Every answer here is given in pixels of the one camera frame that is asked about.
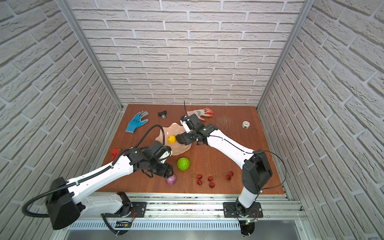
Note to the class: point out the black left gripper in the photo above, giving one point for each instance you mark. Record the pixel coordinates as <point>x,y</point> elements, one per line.
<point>162,170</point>

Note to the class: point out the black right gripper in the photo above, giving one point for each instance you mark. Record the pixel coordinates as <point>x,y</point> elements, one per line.
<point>185,137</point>

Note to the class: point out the purple fake passion fruit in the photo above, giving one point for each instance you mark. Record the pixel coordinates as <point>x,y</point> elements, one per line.
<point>171,180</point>

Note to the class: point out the yellow fake lemon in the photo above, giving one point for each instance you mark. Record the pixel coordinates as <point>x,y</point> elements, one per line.
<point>172,139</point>

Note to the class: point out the green bumpy fake fruit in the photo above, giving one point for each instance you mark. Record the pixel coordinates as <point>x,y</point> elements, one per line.
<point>183,164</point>

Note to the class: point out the red fake cherry pair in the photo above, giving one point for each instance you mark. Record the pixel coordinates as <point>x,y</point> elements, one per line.
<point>211,181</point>
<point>229,175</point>
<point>198,177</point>

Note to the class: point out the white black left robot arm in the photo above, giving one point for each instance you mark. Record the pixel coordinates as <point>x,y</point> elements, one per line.
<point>72,199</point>

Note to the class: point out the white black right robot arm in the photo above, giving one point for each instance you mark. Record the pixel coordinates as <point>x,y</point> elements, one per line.
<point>255,166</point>

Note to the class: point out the pink wavy fruit bowl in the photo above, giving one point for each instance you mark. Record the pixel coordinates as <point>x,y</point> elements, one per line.
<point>177,148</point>

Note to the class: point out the white red work glove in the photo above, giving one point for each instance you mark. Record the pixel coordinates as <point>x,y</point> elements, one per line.
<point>202,114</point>

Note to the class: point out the small black clip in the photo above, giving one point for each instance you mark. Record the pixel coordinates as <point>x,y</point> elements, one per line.
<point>162,114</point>

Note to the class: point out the blue grey work glove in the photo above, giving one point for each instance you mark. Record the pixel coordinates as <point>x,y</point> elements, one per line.
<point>137,122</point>

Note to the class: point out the white tape roll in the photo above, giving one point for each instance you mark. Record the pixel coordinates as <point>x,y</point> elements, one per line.
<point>245,124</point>

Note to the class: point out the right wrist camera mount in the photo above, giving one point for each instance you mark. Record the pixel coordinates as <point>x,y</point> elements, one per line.
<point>184,122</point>

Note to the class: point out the red handled tool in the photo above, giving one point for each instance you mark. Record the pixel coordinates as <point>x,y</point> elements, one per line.
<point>115,153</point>

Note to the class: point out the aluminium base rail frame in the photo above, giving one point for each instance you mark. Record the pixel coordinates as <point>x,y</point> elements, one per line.
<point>211,212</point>

